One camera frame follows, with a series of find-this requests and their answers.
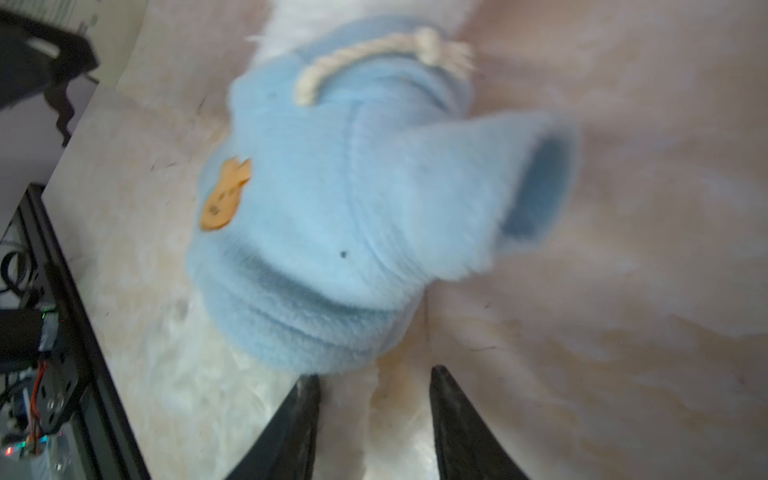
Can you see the light blue bear hoodie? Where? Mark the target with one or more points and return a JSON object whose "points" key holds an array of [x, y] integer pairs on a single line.
{"points": [[353, 177]]}

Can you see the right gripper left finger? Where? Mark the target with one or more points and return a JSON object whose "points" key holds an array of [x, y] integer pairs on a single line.
{"points": [[285, 450]]}

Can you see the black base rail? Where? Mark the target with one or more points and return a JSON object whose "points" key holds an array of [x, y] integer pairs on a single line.
{"points": [[61, 415]]}

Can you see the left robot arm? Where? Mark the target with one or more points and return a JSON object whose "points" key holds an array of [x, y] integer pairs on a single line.
{"points": [[41, 59]]}

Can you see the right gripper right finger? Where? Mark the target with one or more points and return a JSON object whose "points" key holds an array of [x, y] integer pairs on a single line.
{"points": [[465, 447]]}

